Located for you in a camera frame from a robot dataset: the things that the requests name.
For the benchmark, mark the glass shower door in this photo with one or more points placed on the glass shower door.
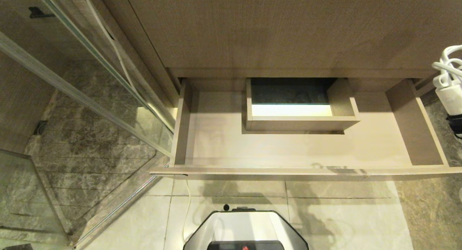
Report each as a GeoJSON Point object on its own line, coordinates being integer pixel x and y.
{"type": "Point", "coordinates": [72, 109]}

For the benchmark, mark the right gripper part black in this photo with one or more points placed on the right gripper part black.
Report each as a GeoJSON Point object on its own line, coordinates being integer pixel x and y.
{"type": "Point", "coordinates": [455, 124]}

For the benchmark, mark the floor drain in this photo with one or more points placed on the floor drain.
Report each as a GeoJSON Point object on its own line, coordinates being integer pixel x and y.
{"type": "Point", "coordinates": [40, 127]}

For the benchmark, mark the wooden vanity cabinet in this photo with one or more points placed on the wooden vanity cabinet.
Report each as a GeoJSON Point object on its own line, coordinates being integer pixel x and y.
{"type": "Point", "coordinates": [288, 29]}

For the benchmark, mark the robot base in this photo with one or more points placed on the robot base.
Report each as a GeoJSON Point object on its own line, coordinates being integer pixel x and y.
{"type": "Point", "coordinates": [245, 230]}

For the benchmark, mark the open wooden drawer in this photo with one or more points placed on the open wooden drawer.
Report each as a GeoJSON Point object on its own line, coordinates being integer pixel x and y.
{"type": "Point", "coordinates": [288, 149]}

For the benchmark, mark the white hair dryer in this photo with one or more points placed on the white hair dryer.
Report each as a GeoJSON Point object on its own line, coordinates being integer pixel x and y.
{"type": "Point", "coordinates": [450, 94]}

